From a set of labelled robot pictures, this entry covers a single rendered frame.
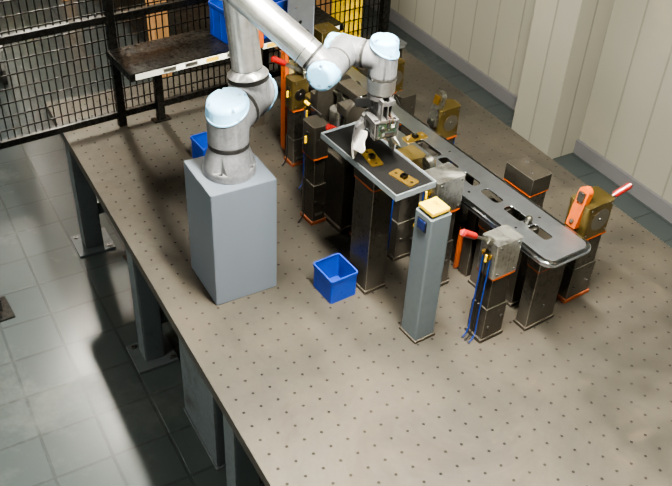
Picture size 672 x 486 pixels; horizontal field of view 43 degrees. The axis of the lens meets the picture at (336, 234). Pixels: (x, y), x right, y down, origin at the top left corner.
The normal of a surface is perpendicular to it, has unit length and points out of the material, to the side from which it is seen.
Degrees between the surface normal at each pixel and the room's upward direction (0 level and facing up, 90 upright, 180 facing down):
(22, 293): 0
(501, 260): 90
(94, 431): 0
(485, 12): 90
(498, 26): 90
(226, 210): 90
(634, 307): 0
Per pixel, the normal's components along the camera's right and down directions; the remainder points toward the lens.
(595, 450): 0.04, -0.79
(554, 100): -0.87, 0.27
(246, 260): 0.49, 0.55
